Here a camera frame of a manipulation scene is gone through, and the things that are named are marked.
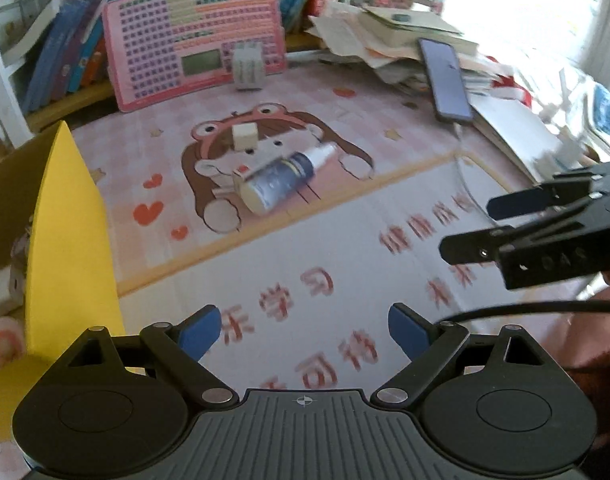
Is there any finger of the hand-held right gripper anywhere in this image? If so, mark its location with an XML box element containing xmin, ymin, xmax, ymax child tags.
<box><xmin>439</xmin><ymin>200</ymin><xmax>602</xmax><ymax>266</ymax></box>
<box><xmin>486</xmin><ymin>172</ymin><xmax>604</xmax><ymax>221</ymax></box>

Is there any pink printed tablecloth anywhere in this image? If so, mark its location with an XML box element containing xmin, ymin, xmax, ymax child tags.
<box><xmin>0</xmin><ymin>55</ymin><xmax>610</xmax><ymax>461</ymax></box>

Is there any white bookshelf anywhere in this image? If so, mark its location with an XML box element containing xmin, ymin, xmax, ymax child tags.
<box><xmin>0</xmin><ymin>0</ymin><xmax>40</xmax><ymax>146</ymax></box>

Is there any white notebook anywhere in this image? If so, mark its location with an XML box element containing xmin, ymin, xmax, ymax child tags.
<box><xmin>470</xmin><ymin>92</ymin><xmax>560</xmax><ymax>183</ymax></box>

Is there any row of slanted books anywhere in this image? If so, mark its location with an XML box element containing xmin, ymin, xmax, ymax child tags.
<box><xmin>22</xmin><ymin>0</ymin><xmax>400</xmax><ymax>113</ymax></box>

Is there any black smartphone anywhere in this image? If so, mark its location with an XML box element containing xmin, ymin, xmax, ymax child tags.
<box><xmin>417</xmin><ymin>37</ymin><xmax>474</xmax><ymax>126</ymax></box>

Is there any pink learning board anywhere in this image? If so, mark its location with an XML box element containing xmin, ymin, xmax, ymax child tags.
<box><xmin>102</xmin><ymin>0</ymin><xmax>287</xmax><ymax>113</ymax></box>

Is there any yellow cardboard box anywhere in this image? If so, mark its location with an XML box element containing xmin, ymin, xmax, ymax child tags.
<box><xmin>0</xmin><ymin>121</ymin><xmax>126</xmax><ymax>376</ymax></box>

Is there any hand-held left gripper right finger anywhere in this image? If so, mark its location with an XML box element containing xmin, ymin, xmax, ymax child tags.
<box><xmin>370</xmin><ymin>302</ymin><xmax>552</xmax><ymax>407</ymax></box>

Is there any black cable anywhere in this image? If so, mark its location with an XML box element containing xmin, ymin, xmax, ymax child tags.
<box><xmin>432</xmin><ymin>300</ymin><xmax>610</xmax><ymax>326</ymax></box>

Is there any dark blue spray bottle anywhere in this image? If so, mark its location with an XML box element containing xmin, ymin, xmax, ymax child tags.
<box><xmin>240</xmin><ymin>142</ymin><xmax>338</xmax><ymax>216</ymax></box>

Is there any small white cube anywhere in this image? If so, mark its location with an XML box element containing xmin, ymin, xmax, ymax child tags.
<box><xmin>232</xmin><ymin>124</ymin><xmax>260</xmax><ymax>151</ymax></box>

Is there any pink plush paw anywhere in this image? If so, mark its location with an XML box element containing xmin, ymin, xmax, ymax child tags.
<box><xmin>0</xmin><ymin>317</ymin><xmax>28</xmax><ymax>373</ymax></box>

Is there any white charging cable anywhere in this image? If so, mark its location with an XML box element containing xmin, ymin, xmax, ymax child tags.
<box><xmin>452</xmin><ymin>122</ymin><xmax>490</xmax><ymax>201</ymax></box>

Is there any red white santa hat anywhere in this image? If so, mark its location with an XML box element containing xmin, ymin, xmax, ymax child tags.
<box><xmin>490</xmin><ymin>72</ymin><xmax>533</xmax><ymax>106</ymax></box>

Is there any pile of loose papers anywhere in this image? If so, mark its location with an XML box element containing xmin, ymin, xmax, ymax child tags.
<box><xmin>307</xmin><ymin>0</ymin><xmax>490</xmax><ymax>96</ymax></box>

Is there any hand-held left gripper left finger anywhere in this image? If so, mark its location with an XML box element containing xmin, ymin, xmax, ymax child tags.
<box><xmin>65</xmin><ymin>305</ymin><xmax>240</xmax><ymax>407</ymax></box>

